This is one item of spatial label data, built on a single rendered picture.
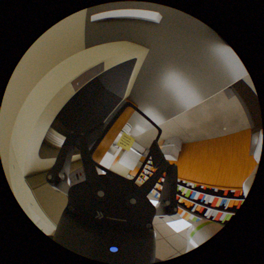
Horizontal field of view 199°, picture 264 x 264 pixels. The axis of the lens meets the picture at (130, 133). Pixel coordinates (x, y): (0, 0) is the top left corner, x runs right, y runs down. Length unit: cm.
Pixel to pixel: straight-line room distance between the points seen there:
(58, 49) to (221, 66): 69
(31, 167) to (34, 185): 3
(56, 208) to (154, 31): 53
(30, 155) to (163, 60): 43
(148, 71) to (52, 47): 52
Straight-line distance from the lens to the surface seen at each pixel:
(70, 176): 28
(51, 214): 20
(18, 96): 56
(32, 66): 53
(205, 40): 35
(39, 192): 18
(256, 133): 68
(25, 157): 15
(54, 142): 23
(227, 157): 200
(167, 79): 36
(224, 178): 188
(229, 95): 155
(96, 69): 15
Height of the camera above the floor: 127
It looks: 18 degrees down
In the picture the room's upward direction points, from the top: 147 degrees counter-clockwise
